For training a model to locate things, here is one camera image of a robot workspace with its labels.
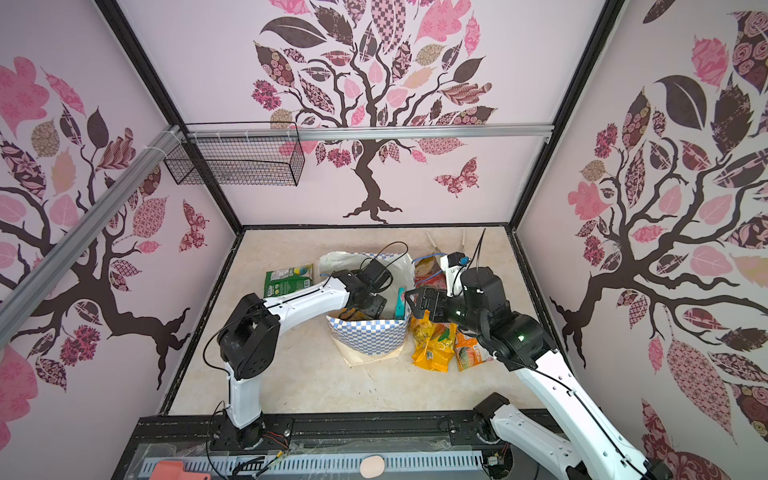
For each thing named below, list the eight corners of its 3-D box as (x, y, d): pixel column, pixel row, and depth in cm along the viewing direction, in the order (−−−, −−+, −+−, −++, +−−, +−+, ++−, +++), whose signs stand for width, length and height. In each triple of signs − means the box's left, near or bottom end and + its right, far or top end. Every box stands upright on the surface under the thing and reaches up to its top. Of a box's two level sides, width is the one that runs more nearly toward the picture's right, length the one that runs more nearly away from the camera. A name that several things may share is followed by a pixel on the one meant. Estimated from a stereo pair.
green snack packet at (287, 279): (268, 301, 101) (264, 295, 98) (267, 277, 107) (263, 271, 104) (316, 289, 104) (314, 283, 101) (313, 267, 110) (310, 261, 107)
